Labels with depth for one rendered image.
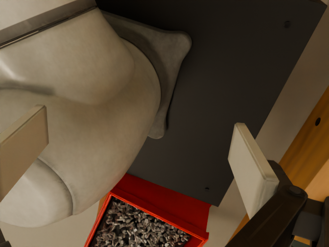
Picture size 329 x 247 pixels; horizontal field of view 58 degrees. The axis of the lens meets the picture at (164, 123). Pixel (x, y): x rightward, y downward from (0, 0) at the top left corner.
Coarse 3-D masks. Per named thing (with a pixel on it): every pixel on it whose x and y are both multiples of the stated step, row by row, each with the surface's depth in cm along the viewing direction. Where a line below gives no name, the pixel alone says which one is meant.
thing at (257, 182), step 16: (240, 128) 19; (240, 144) 19; (256, 144) 17; (240, 160) 18; (256, 160) 16; (240, 176) 18; (256, 176) 15; (272, 176) 14; (240, 192) 18; (256, 192) 15; (272, 192) 14; (256, 208) 15
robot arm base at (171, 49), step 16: (112, 16) 41; (128, 32) 39; (144, 32) 40; (160, 32) 40; (176, 32) 40; (144, 48) 39; (160, 48) 41; (176, 48) 41; (160, 64) 40; (176, 64) 42; (160, 80) 40; (160, 112) 46; (160, 128) 48
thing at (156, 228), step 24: (120, 192) 57; (144, 192) 60; (168, 192) 63; (120, 216) 65; (144, 216) 63; (168, 216) 58; (192, 216) 60; (96, 240) 73; (120, 240) 69; (144, 240) 67; (168, 240) 65; (192, 240) 63
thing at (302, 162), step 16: (320, 112) 52; (304, 128) 57; (320, 128) 50; (304, 144) 54; (320, 144) 48; (288, 160) 59; (304, 160) 52; (320, 160) 46; (288, 176) 56; (304, 176) 50; (320, 176) 46; (320, 192) 48; (240, 224) 75; (304, 240) 54
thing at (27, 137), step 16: (32, 112) 19; (16, 128) 16; (32, 128) 18; (0, 144) 15; (16, 144) 16; (32, 144) 18; (0, 160) 15; (16, 160) 16; (32, 160) 19; (0, 176) 15; (16, 176) 17; (0, 192) 15
